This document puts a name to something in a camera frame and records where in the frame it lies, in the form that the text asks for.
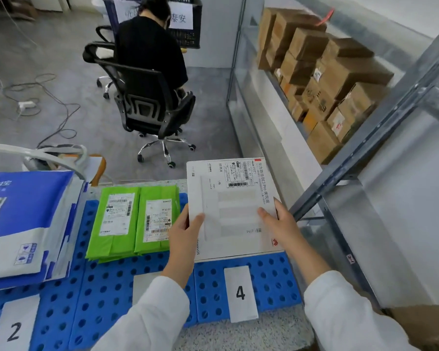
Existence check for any person's right forearm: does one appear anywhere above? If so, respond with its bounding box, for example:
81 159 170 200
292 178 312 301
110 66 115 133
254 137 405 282
291 244 418 351

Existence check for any person's left forearm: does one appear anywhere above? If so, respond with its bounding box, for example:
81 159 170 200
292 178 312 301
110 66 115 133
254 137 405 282
91 257 197 351

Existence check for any black floor cable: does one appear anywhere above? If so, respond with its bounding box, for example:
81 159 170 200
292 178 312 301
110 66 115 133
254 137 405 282
0 73 81 149

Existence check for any stack of brown cardboard boxes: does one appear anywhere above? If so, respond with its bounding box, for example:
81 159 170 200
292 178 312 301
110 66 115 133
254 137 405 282
257 7 395 166

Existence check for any stack of blue mailers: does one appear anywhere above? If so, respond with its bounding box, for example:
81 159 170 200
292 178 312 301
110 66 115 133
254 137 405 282
0 170 76 281

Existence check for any black crate with paper sign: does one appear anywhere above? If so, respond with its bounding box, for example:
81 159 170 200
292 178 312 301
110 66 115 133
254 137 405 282
167 0 203 50

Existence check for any grey metal shelf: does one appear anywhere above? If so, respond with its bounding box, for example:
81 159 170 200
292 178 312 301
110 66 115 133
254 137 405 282
289 18 439 318
226 0 436 216

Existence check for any orange seat cushion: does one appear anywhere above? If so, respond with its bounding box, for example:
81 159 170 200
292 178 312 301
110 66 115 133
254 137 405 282
89 154 107 187

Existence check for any person's right hand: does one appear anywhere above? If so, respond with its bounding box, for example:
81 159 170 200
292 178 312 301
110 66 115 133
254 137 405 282
257 197 310 262

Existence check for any white headset device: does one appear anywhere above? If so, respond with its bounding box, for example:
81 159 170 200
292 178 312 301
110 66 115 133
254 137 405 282
23 144 88 173

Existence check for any white number card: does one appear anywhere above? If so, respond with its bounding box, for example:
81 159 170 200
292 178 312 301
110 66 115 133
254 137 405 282
132 272 164 306
223 266 259 324
0 294 41 351

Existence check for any small brown box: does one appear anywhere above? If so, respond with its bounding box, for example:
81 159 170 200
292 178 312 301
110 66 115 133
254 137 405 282
382 305 439 351

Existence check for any black mesh office chair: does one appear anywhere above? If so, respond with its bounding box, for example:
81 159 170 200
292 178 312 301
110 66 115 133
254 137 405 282
95 25 117 100

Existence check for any black office chair patterned back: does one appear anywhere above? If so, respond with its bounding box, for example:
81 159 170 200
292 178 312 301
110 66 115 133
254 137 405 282
82 41 197 169

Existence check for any person's left hand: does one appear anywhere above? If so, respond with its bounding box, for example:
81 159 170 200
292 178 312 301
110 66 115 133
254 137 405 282
167 204 205 266

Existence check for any white cardboard box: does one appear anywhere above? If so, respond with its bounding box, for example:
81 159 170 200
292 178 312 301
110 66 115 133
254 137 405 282
186 158 284 263

